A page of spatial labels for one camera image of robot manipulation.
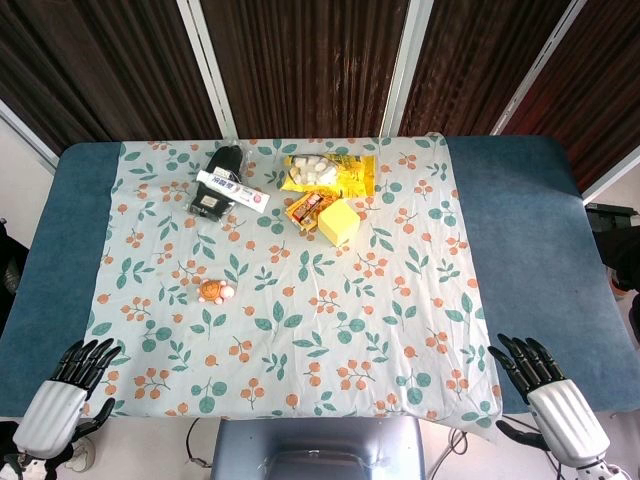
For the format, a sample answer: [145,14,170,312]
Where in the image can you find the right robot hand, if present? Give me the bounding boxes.
[487,333,611,463]

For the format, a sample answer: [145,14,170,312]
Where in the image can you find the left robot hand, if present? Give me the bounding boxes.
[12,337,123,458]

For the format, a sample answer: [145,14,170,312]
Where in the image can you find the orange pink turtle toy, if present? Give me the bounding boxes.
[197,279,236,305]

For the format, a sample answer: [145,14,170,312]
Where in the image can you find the black chair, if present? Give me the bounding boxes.
[0,217,31,336]

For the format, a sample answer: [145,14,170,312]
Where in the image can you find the black equipment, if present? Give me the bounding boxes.
[584,201,640,346]

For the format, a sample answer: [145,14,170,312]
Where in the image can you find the floral patterned tablecloth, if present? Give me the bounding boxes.
[83,131,503,444]

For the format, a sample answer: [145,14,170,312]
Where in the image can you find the black packaged item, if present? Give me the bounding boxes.
[187,142,247,222]

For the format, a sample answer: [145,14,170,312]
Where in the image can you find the white toothpaste tube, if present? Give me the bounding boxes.
[195,169,272,212]

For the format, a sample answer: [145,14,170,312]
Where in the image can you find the yellow foam cube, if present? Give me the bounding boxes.
[317,197,362,247]

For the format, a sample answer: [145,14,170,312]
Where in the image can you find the orange candy bar wrapper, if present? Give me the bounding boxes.
[284,191,339,231]

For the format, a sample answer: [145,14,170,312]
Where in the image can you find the yellow snack bag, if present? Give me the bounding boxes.
[279,154,377,198]

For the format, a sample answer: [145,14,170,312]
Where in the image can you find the black cable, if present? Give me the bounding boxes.
[445,427,471,464]
[185,417,216,468]

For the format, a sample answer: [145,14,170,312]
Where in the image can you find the white partition frame post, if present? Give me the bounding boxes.
[490,0,601,136]
[0,99,61,174]
[379,0,434,137]
[175,0,239,139]

